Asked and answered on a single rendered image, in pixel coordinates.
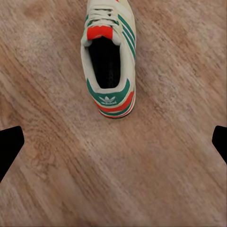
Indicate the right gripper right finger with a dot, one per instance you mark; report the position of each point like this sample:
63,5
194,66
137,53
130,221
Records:
219,140

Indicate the gym shoe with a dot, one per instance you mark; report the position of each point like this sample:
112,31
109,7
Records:
108,56

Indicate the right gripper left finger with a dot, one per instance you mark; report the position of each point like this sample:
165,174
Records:
11,142

